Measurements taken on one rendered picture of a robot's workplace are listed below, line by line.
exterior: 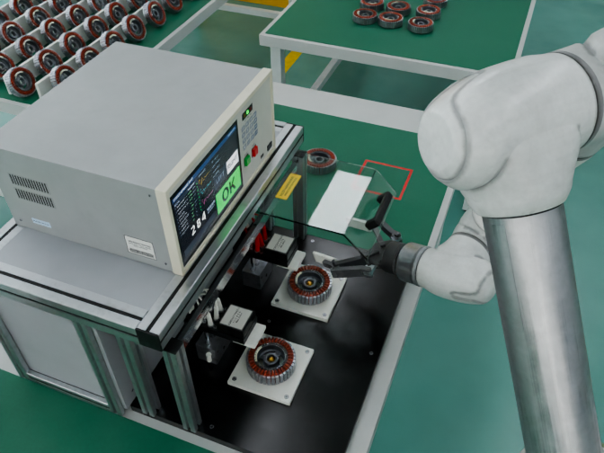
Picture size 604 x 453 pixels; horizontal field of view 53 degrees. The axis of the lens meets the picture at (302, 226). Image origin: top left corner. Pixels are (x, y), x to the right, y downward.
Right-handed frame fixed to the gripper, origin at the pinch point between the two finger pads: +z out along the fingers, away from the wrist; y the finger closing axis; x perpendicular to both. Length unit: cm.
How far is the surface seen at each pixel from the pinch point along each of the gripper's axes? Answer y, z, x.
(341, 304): -7.5, -3.1, -14.6
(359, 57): 109, 73, -12
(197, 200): -30.4, -2.8, 36.5
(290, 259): -10.6, 5.6, 0.8
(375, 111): 75, 42, -14
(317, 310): -13.4, -0.7, -11.9
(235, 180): -17.1, 3.4, 30.1
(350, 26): 126, 89, -7
